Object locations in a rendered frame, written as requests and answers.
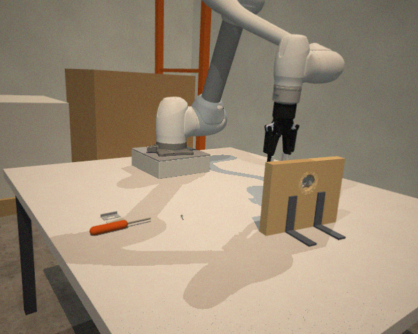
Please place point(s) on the orange-handled screwdriver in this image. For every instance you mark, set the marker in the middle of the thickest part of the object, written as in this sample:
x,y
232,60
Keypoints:
x,y
109,227

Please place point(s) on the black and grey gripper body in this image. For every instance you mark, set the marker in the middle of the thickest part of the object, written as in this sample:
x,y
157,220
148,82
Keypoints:
x,y
286,112

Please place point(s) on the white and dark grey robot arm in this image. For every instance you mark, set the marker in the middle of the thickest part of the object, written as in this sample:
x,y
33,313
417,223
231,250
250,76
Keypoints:
x,y
294,64

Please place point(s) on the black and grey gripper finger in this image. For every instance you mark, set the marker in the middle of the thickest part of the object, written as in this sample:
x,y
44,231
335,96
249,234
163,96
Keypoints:
x,y
288,140
271,140

